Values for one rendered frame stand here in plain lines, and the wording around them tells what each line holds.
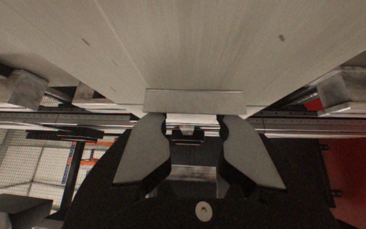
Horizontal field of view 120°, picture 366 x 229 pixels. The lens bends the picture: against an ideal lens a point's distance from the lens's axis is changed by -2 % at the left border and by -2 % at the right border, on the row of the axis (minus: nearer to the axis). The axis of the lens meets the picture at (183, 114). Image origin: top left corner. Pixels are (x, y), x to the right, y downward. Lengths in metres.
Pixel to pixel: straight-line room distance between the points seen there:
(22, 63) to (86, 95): 0.20
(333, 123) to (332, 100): 0.34
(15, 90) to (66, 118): 0.29
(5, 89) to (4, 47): 0.12
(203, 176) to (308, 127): 0.52
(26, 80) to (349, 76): 0.76
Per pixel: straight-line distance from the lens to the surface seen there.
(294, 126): 0.62
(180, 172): 0.24
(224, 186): 0.79
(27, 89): 0.50
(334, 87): 0.41
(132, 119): 0.25
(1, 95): 0.51
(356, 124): 0.82
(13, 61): 0.48
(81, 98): 0.32
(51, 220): 0.33
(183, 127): 0.26
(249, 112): 0.18
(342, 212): 1.18
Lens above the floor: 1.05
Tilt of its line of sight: 17 degrees down
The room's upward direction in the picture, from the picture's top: 178 degrees counter-clockwise
